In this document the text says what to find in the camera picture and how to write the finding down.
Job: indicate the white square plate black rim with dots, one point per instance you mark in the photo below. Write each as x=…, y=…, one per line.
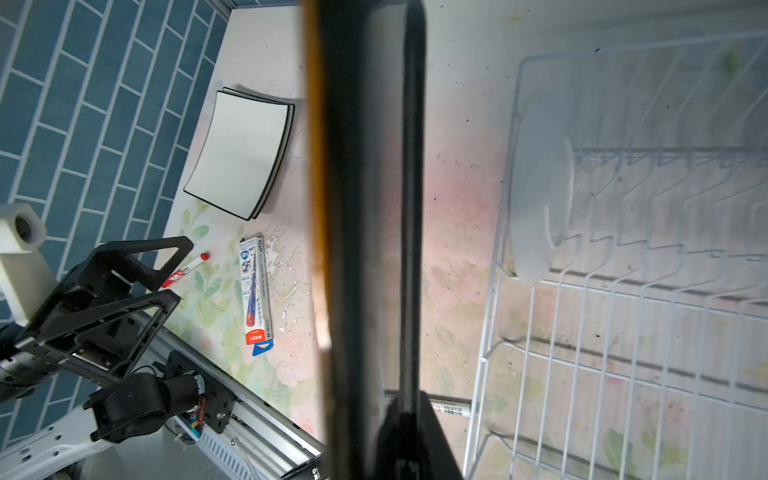
x=292, y=105

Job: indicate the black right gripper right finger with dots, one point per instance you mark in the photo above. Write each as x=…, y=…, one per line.
x=435, y=458

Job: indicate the round white plate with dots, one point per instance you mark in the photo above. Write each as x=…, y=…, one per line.
x=541, y=189

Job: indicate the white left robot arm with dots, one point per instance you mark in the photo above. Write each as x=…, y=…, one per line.
x=138, y=405

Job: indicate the black marker pen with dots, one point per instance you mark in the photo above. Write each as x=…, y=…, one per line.
x=460, y=408

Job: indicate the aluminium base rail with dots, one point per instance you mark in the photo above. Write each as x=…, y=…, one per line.
x=258, y=441

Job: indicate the white wire dish rack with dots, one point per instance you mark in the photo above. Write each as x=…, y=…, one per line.
x=642, y=354

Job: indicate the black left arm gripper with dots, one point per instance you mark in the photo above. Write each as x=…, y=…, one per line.
x=98, y=322

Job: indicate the red white marker pen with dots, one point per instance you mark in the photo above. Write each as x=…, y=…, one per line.
x=187, y=269

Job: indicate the blue white toothpaste box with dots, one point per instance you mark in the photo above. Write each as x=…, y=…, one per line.
x=257, y=317

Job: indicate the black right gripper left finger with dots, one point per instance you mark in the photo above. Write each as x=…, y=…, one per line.
x=395, y=444

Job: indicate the floral square plate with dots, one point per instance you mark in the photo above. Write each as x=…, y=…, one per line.
x=365, y=81

